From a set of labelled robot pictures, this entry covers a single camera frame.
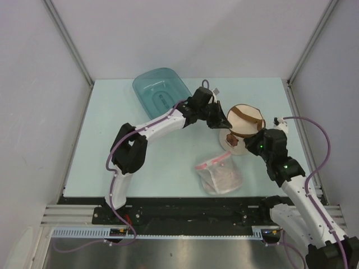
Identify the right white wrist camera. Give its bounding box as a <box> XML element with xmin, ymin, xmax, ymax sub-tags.
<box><xmin>273</xmin><ymin>117</ymin><xmax>289</xmax><ymax>135</ymax></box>

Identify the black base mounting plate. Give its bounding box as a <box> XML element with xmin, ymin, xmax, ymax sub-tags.
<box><xmin>93</xmin><ymin>205</ymin><xmax>274</xmax><ymax>226</ymax></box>

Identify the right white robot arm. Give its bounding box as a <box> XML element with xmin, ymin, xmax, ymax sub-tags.
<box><xmin>244</xmin><ymin>128</ymin><xmax>358</xmax><ymax>268</ymax></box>

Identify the beige cylindrical zipper bag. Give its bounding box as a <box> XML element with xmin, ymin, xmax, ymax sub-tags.
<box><xmin>219</xmin><ymin>104</ymin><xmax>266</xmax><ymax>155</ymax></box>

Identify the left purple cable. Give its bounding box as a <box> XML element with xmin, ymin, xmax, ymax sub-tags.
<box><xmin>52</xmin><ymin>79</ymin><xmax>211</xmax><ymax>254</ymax></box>

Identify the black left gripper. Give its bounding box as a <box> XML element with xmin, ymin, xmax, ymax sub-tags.
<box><xmin>197</xmin><ymin>100</ymin><xmax>231</xmax><ymax>129</ymax></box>

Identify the teal transparent plastic bin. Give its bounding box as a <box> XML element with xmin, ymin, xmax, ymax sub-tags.
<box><xmin>132</xmin><ymin>68</ymin><xmax>192</xmax><ymax>119</ymax></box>

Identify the white slotted cable duct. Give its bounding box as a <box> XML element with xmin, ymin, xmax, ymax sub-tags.
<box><xmin>52</xmin><ymin>226</ymin><xmax>280</xmax><ymax>240</ymax></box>

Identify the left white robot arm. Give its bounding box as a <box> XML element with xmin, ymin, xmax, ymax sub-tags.
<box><xmin>104</xmin><ymin>86</ymin><xmax>232</xmax><ymax>224</ymax></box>

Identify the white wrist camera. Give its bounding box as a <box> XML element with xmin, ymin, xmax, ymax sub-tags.
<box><xmin>273</xmin><ymin>117</ymin><xmax>289</xmax><ymax>135</ymax></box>
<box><xmin>209</xmin><ymin>88</ymin><xmax>219</xmax><ymax>104</ymax></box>

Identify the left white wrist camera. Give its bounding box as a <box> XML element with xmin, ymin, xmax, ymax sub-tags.
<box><xmin>209</xmin><ymin>88</ymin><xmax>219</xmax><ymax>104</ymax></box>

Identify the white mesh laundry bag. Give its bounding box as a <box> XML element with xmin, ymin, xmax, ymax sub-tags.
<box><xmin>195</xmin><ymin>151</ymin><xmax>243</xmax><ymax>196</ymax></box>

